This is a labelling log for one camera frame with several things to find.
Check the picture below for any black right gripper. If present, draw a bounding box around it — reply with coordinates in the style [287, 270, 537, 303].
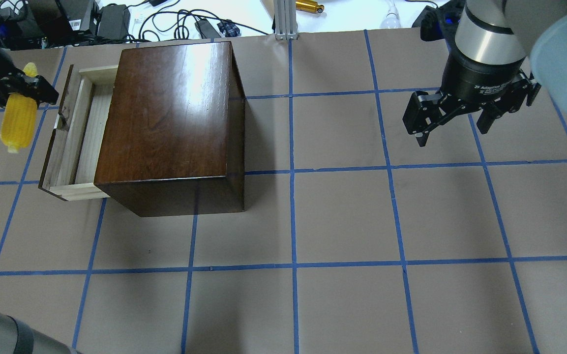
[402, 52, 541, 147]

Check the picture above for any yellow corn cob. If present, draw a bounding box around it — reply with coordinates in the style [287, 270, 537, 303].
[0, 89, 38, 154]

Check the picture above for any white drawer with wood front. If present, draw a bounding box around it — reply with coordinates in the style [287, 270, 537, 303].
[38, 65, 119, 201]

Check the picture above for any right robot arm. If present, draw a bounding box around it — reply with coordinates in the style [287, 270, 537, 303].
[403, 0, 567, 147]

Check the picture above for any dark wooden drawer cabinet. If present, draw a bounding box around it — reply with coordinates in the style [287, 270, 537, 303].
[93, 42, 246, 217]

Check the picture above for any white light bulb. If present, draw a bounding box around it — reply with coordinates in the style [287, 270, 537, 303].
[380, 0, 402, 29]

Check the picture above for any yellow tool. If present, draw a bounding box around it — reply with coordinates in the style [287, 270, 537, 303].
[295, 0, 325, 14]

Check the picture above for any aluminium frame post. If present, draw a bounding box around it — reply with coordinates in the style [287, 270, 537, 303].
[273, 0, 298, 40]

